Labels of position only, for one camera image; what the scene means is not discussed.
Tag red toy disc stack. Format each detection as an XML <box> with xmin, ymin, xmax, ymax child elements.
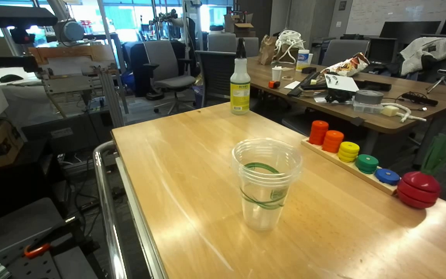
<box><xmin>396</xmin><ymin>169</ymin><xmax>444</xmax><ymax>211</ymax></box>

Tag white spray bottle yellow label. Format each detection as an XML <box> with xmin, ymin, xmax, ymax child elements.
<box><xmin>228</xmin><ymin>38</ymin><xmax>255</xmax><ymax>117</ymax></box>

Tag black office chair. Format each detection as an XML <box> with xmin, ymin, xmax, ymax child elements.
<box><xmin>196</xmin><ymin>48</ymin><xmax>238</xmax><ymax>106</ymax></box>

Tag small white cup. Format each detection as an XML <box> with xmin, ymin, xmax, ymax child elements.
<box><xmin>270</xmin><ymin>65</ymin><xmax>286</xmax><ymax>84</ymax></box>

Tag grey office chair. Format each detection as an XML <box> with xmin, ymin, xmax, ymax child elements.
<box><xmin>142</xmin><ymin>39</ymin><xmax>199</xmax><ymax>113</ymax></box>

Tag orange-red toy disc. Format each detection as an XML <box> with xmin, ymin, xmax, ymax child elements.
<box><xmin>307</xmin><ymin>120</ymin><xmax>332</xmax><ymax>148</ymax></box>

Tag long black bar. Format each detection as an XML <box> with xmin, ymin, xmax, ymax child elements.
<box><xmin>287</xmin><ymin>69</ymin><xmax>321</xmax><ymax>100</ymax></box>

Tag brown paper bag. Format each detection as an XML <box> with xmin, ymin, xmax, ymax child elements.
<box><xmin>258</xmin><ymin>34</ymin><xmax>280</xmax><ymax>67</ymax></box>

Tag orange toy disc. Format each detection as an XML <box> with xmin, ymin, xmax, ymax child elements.
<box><xmin>321</xmin><ymin>129</ymin><xmax>348</xmax><ymax>155</ymax></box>

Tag white plastic container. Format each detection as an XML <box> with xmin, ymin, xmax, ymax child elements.
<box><xmin>295</xmin><ymin>47</ymin><xmax>314</xmax><ymax>73</ymax></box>

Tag yellow toy disc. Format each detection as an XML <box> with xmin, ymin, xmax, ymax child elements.
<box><xmin>337</xmin><ymin>140</ymin><xmax>363</xmax><ymax>165</ymax></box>

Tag white printed paper sheet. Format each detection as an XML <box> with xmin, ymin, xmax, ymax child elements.
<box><xmin>324</xmin><ymin>72</ymin><xmax>363</xmax><ymax>95</ymax></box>

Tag chips bag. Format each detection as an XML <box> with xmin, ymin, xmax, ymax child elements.
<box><xmin>323</xmin><ymin>50</ymin><xmax>372</xmax><ymax>79</ymax></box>

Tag green toy disc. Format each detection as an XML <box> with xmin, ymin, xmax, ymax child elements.
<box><xmin>355</xmin><ymin>152</ymin><xmax>382</xmax><ymax>175</ymax></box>

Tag wooden office desk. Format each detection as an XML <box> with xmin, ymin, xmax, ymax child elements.
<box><xmin>245</xmin><ymin>55</ymin><xmax>446</xmax><ymax>137</ymax></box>

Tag blue toy disc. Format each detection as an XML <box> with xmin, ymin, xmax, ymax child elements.
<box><xmin>374</xmin><ymin>166</ymin><xmax>403</xmax><ymax>186</ymax></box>

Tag black remote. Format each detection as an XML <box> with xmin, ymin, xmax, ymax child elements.
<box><xmin>400</xmin><ymin>90</ymin><xmax>441</xmax><ymax>109</ymax></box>

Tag green plastic leaves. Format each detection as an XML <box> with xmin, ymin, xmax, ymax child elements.
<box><xmin>420</xmin><ymin>134</ymin><xmax>446</xmax><ymax>175</ymax></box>

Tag orange clamp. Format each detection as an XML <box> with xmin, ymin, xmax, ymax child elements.
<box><xmin>24</xmin><ymin>242</ymin><xmax>53</xmax><ymax>261</ymax></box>

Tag white jacket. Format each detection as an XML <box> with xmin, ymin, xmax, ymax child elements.
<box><xmin>399</xmin><ymin>34</ymin><xmax>446</xmax><ymax>78</ymax></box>

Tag black perforated table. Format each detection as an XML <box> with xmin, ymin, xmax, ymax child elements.
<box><xmin>0</xmin><ymin>196</ymin><xmax>100</xmax><ymax>279</ymax></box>

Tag white rope coil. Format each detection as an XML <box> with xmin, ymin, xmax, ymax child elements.
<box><xmin>273</xmin><ymin>28</ymin><xmax>307</xmax><ymax>64</ymax></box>

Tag silver metal cart handle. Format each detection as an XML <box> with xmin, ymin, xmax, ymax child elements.
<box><xmin>92</xmin><ymin>140</ymin><xmax>131</xmax><ymax>279</ymax></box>

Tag white cable bundle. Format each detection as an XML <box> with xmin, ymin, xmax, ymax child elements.
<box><xmin>380</xmin><ymin>101</ymin><xmax>428</xmax><ymax>124</ymax></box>

